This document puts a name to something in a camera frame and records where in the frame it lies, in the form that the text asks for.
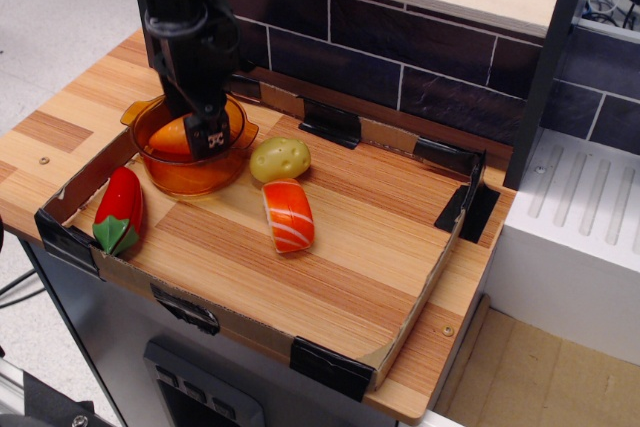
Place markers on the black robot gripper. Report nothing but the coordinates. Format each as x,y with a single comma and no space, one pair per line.
194,47

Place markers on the orange toy carrot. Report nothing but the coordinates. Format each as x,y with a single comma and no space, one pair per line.
171,138

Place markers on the orange transparent plastic pot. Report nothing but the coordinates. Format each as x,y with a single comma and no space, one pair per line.
181,175

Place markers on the cardboard fence with black tape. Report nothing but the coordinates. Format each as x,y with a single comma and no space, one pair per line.
391,210

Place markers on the yellow toy potato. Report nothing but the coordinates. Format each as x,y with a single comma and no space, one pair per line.
279,158

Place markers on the salmon sushi toy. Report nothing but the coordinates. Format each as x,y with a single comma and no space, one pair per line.
288,215

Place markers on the red toy pepper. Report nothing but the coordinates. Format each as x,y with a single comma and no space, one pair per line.
118,219

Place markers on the grey toy oven panel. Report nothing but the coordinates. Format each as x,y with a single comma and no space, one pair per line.
191,396

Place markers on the white toy sink drainer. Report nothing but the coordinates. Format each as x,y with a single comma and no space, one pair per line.
567,259

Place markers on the black metal bracket bottom left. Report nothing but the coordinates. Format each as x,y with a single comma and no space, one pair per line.
26,401

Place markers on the dark grey shelf post right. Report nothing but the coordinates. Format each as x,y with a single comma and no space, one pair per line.
559,30

